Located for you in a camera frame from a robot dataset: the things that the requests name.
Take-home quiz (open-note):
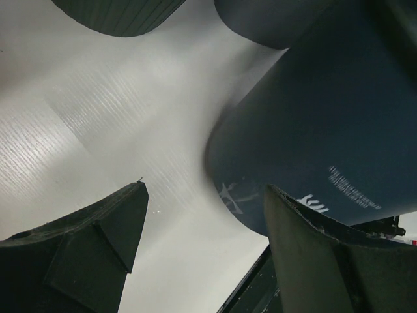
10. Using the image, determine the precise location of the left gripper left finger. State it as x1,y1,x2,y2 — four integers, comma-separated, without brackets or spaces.
1,181,149,312

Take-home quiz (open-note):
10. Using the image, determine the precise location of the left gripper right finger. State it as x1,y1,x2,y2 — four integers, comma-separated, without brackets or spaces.
264,185,416,312

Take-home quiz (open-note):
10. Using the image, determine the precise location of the dark navy round bin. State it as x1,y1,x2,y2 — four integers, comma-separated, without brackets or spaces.
207,1,416,235

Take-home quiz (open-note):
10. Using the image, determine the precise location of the black ribbed round bin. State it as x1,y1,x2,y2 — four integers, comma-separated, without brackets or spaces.
53,0,184,37

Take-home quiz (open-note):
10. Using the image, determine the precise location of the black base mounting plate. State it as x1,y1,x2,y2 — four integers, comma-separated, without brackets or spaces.
217,245,283,313

